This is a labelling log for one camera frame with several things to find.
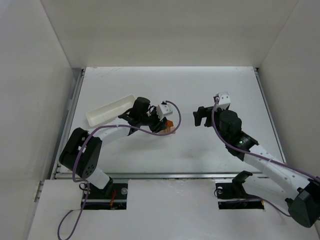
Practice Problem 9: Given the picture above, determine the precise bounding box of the orange triangular wood block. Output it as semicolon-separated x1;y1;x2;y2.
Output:
165;120;174;128

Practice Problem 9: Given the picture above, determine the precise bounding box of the white plastic tray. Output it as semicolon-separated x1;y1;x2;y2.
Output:
85;94;136;127

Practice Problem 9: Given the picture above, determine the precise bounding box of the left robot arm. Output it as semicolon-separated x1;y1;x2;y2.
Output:
59;97;172;197

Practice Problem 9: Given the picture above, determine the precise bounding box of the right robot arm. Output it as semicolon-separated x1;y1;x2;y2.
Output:
193;105;320;228

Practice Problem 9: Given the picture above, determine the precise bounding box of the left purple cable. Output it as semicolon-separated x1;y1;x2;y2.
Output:
57;100;182;240

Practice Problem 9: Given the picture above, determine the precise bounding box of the purple cable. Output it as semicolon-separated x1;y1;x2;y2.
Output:
57;100;182;240
211;97;320;218

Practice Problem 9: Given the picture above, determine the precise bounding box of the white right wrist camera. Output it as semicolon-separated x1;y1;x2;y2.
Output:
213;92;231;110

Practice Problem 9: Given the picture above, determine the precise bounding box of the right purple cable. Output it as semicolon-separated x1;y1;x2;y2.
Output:
211;97;320;218

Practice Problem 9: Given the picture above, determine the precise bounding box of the right aluminium rail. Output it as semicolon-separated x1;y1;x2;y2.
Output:
253;67;287;164

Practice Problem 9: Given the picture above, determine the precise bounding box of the aluminium rail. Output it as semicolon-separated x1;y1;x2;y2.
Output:
253;67;287;164
53;171;268;180
45;67;86;180

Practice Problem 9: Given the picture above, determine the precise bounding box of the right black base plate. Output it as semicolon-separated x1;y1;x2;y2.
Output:
215;182;261;203

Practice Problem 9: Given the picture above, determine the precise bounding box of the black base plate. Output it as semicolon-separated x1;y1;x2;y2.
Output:
87;182;128;203
215;182;261;203

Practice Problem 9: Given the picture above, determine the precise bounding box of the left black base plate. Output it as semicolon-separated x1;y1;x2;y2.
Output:
87;182;128;203

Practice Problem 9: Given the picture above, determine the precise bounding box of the left aluminium rail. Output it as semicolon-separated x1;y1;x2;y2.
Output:
45;67;86;180

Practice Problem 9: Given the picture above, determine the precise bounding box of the front aluminium rail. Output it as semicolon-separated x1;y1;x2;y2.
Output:
53;171;268;180

